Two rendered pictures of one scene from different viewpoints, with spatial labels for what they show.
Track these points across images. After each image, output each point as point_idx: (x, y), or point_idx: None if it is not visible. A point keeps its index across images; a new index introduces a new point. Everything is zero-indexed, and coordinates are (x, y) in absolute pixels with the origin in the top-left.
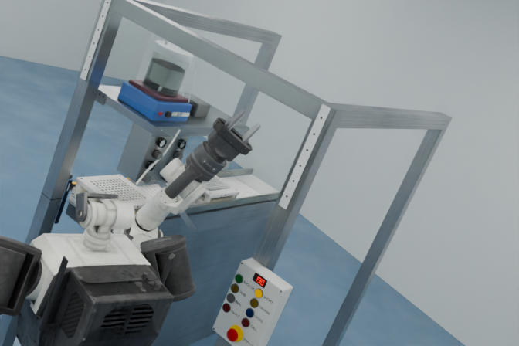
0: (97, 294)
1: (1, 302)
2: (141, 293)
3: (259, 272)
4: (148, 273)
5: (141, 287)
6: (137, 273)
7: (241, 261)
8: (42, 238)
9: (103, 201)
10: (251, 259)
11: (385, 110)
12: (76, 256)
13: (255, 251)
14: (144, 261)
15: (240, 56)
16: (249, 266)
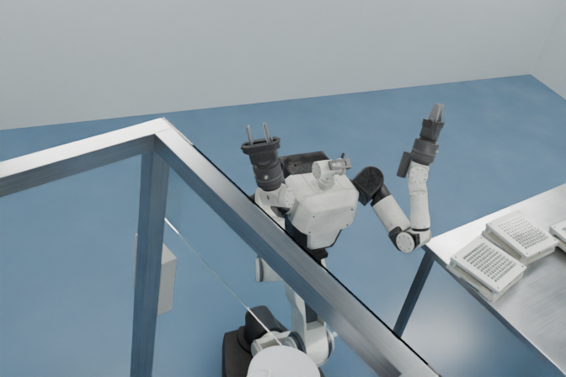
0: (320, 155)
1: None
2: (296, 156)
3: (163, 245)
4: (291, 169)
5: (296, 161)
6: (299, 168)
7: (176, 258)
8: (355, 188)
9: (335, 164)
10: (164, 260)
11: (5, 168)
12: (334, 175)
13: (161, 259)
14: (293, 177)
15: (233, 208)
16: (171, 252)
